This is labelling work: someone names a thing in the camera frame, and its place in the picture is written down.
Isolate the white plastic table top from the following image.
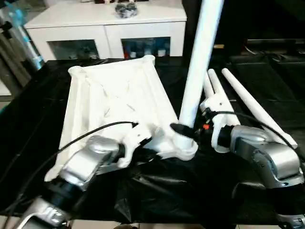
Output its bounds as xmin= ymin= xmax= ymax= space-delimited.
xmin=44 ymin=54 xmax=198 ymax=182

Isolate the black glossy mat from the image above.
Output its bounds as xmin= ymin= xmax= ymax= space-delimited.
xmin=0 ymin=54 xmax=305 ymax=225

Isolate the long black bar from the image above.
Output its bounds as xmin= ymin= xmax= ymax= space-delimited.
xmin=246 ymin=38 xmax=305 ymax=48

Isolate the white sideboard cabinet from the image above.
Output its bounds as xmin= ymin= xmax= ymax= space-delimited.
xmin=23 ymin=3 xmax=188 ymax=60

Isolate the bag of black parts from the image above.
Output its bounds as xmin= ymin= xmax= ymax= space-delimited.
xmin=115 ymin=2 xmax=139 ymax=19

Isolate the white pole with blue ribbon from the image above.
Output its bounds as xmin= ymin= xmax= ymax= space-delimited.
xmin=8 ymin=4 xmax=46 ymax=70

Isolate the grey tripod stand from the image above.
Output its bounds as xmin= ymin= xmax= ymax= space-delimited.
xmin=0 ymin=21 xmax=31 ymax=82

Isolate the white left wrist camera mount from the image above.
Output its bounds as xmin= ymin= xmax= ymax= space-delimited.
xmin=118 ymin=123 xmax=153 ymax=168

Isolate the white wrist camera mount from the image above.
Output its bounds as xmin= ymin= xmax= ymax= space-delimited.
xmin=199 ymin=94 xmax=240 ymax=153
xmin=118 ymin=123 xmax=153 ymax=168

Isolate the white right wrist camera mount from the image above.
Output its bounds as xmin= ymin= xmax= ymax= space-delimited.
xmin=199 ymin=94 xmax=240 ymax=153

